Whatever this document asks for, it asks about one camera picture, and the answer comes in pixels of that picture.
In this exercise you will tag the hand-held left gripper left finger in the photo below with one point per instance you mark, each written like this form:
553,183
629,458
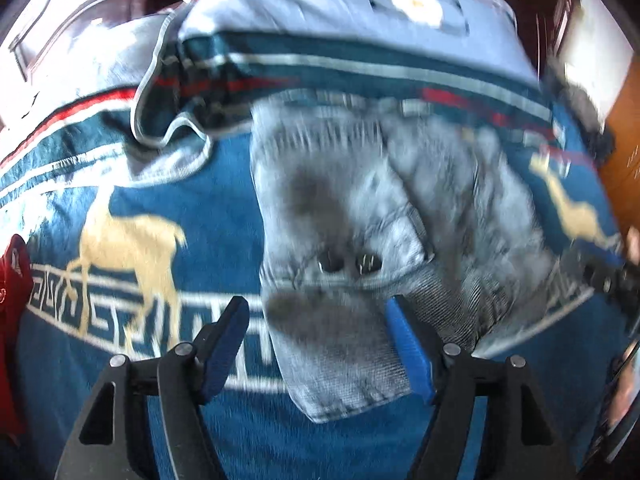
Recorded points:
225,355

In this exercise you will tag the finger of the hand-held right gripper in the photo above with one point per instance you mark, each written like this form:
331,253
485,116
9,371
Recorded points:
600,270

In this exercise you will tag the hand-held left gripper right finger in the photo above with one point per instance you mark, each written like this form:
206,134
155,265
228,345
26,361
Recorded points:
407,350

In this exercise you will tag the grey denim pants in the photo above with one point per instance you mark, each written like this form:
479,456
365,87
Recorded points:
350,210

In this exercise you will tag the wooden wardrobe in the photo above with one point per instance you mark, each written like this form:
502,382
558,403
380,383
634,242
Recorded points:
625,160

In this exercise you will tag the blue deer printed blanket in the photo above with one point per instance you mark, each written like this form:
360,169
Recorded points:
210,235

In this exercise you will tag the dark cloth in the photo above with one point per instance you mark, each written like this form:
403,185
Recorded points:
585,110

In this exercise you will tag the red cloth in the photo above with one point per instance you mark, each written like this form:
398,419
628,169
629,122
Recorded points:
12,310

